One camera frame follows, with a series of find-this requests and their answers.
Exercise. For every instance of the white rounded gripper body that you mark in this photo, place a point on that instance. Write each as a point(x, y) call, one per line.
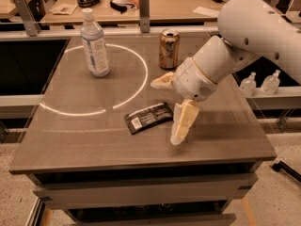
point(192, 80)

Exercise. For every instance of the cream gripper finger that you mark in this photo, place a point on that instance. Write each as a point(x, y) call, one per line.
point(184, 116)
point(163, 82)

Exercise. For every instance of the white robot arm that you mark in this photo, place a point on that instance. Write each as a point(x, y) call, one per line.
point(248, 29)

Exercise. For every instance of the black rxbar chocolate wrapper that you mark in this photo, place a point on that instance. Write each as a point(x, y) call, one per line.
point(148, 117)

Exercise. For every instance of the gold soda can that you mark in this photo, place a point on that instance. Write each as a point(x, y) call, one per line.
point(169, 49)

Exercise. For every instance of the small clear bottle left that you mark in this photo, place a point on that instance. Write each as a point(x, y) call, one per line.
point(248, 85)

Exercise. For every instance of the small clear bottle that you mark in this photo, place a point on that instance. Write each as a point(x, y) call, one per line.
point(271, 83)
point(248, 85)

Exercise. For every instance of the white paper sheet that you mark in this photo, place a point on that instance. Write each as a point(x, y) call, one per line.
point(206, 12)

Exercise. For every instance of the small clear bottle right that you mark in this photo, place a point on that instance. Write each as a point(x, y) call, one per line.
point(271, 83)

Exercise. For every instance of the grey table drawer unit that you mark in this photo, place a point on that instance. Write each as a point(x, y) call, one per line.
point(190, 195)

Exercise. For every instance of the clear plastic water bottle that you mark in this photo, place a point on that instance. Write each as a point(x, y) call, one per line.
point(94, 45)

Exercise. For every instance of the black sunglasses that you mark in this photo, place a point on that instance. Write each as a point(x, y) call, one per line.
point(121, 8)

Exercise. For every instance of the black stand foot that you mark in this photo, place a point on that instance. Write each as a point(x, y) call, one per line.
point(283, 166)

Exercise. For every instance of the paper note on desk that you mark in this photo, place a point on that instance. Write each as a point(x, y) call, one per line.
point(64, 9)

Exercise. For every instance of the middle metal bracket post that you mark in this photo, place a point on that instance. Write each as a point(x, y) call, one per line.
point(144, 16)

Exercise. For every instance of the left metal bracket post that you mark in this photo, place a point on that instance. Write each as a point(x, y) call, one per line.
point(32, 28)

